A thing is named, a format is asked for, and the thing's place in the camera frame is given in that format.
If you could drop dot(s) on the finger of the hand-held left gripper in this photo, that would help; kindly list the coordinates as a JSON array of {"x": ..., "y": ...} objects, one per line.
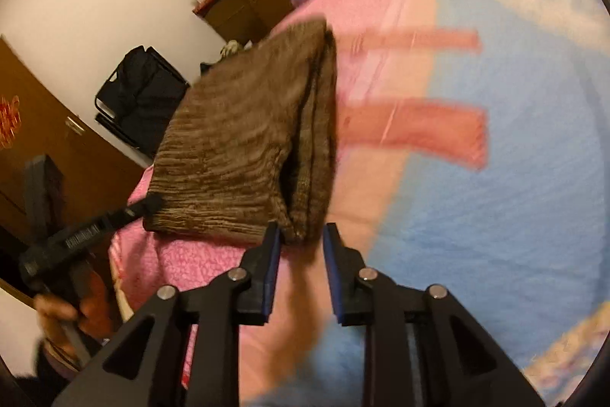
[{"x": 138, "y": 209}]

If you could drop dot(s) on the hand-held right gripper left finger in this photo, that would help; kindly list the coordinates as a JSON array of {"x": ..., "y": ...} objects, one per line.
[{"x": 272, "y": 264}]

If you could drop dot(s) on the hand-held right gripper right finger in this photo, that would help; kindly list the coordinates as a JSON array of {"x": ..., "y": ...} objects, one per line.
[{"x": 331, "y": 273}]

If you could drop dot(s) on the brown knitted garment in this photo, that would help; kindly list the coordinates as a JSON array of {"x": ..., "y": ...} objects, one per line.
[{"x": 238, "y": 135}]

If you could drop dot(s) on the person's left hand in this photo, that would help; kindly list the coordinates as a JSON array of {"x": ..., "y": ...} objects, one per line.
[{"x": 97, "y": 302}]

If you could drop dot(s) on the pink fleece blanket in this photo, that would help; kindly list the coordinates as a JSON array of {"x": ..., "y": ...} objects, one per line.
[{"x": 176, "y": 264}]

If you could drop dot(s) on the brown wooden door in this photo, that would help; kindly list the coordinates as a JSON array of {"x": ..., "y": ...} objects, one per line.
[{"x": 57, "y": 135}]

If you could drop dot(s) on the blue polka dot printed blanket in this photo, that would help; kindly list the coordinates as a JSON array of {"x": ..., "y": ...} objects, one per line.
[{"x": 500, "y": 206}]

